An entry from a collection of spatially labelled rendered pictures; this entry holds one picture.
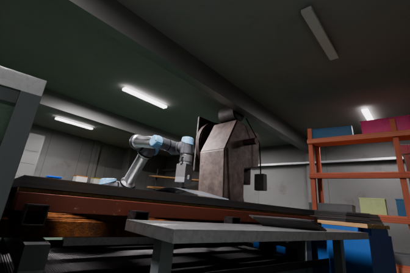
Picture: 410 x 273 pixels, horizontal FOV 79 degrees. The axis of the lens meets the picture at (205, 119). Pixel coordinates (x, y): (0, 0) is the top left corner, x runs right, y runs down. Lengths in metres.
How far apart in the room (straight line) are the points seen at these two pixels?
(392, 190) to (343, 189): 1.17
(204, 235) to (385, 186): 7.99
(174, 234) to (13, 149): 0.39
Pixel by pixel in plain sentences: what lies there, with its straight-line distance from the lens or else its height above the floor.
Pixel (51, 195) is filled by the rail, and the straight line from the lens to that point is 0.84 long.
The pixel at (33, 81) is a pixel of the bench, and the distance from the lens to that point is 0.69.
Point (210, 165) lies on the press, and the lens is 4.99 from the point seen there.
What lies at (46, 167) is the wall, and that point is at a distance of 11.05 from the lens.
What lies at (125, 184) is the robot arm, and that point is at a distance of 2.04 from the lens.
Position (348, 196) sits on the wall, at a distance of 8.63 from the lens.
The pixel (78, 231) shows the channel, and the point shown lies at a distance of 1.01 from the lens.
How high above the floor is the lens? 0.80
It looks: 20 degrees up
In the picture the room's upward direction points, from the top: 5 degrees clockwise
